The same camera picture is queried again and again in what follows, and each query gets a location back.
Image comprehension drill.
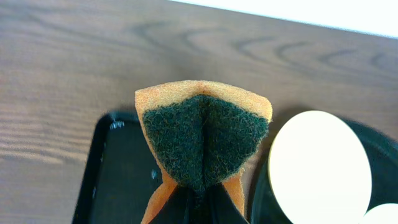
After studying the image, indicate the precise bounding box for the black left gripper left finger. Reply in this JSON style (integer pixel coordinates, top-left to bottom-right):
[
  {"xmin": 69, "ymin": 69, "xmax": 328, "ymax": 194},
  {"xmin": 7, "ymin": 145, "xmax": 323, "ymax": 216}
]
[{"xmin": 149, "ymin": 187, "xmax": 195, "ymax": 224}]

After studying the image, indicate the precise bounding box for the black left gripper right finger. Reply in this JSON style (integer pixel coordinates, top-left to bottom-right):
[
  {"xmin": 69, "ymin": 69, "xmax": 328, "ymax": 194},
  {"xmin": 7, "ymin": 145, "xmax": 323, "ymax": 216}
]
[{"xmin": 205, "ymin": 184, "xmax": 249, "ymax": 224}]

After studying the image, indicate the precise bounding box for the orange green sponge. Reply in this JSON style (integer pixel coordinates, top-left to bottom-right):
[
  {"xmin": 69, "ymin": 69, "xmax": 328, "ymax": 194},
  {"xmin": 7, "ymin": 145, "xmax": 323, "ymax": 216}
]
[{"xmin": 135, "ymin": 80, "xmax": 272, "ymax": 223}]

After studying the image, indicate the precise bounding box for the pale green plate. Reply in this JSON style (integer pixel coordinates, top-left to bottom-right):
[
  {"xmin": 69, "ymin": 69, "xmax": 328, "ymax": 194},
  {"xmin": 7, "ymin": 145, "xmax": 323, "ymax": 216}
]
[{"xmin": 359, "ymin": 203, "xmax": 398, "ymax": 224}]

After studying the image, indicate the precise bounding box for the rectangular black tray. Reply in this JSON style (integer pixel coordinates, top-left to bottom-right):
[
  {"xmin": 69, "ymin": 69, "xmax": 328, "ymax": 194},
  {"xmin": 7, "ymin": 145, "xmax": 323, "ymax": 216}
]
[{"xmin": 72, "ymin": 110, "xmax": 162, "ymax": 224}]

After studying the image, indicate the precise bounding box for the round black tray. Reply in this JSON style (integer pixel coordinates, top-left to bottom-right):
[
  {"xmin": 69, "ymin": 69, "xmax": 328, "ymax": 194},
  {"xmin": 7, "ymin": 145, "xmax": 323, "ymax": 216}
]
[{"xmin": 249, "ymin": 119, "xmax": 397, "ymax": 224}]

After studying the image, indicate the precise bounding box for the yellow plate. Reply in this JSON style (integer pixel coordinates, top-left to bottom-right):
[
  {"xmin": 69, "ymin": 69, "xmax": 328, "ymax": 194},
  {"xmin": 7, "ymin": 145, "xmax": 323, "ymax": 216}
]
[{"xmin": 268, "ymin": 111, "xmax": 372, "ymax": 223}]

